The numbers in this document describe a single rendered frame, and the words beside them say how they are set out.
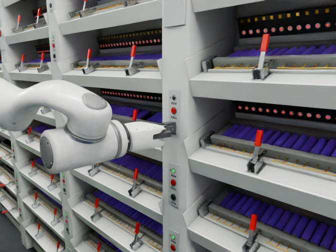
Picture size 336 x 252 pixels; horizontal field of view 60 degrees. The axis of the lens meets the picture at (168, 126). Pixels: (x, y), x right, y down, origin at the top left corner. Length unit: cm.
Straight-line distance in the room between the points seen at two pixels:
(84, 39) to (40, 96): 82
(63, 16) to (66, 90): 79
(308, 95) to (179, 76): 31
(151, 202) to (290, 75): 57
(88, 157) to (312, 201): 43
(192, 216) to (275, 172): 29
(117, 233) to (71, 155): 68
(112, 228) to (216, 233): 53
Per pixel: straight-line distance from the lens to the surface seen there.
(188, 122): 74
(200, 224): 84
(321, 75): 61
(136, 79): 88
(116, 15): 97
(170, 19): 77
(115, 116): 110
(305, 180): 64
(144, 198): 98
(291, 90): 59
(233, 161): 71
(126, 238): 116
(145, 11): 86
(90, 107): 53
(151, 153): 87
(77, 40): 134
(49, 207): 190
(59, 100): 54
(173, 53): 76
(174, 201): 84
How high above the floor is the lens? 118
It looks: 11 degrees down
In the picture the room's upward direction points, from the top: straight up
